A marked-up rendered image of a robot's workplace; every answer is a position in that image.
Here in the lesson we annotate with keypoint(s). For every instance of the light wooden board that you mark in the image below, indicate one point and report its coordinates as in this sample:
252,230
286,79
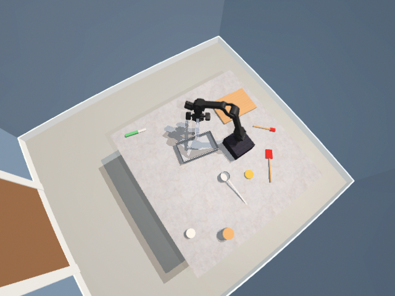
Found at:
238,98

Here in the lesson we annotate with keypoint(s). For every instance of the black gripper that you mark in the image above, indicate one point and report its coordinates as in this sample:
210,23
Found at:
200,116

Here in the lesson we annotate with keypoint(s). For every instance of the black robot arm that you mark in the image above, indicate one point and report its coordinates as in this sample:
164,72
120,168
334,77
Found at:
199,105

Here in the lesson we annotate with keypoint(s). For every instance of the white spoon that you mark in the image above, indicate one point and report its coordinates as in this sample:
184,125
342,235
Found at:
225,176

